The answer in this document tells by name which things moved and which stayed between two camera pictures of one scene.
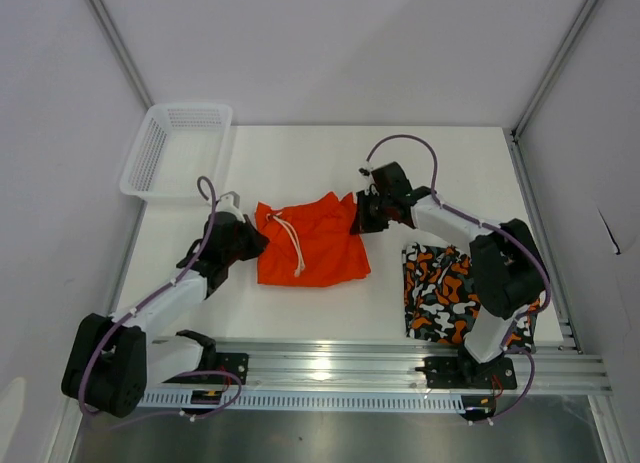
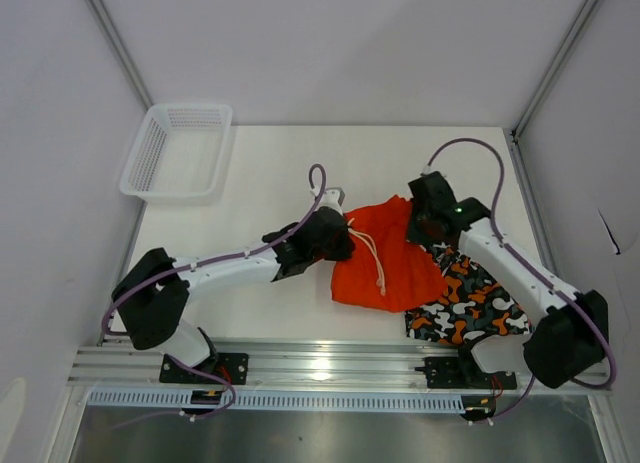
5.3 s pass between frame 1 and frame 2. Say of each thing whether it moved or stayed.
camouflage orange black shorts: stayed
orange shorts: moved
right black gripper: moved
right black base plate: stayed
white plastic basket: stayed
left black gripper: moved
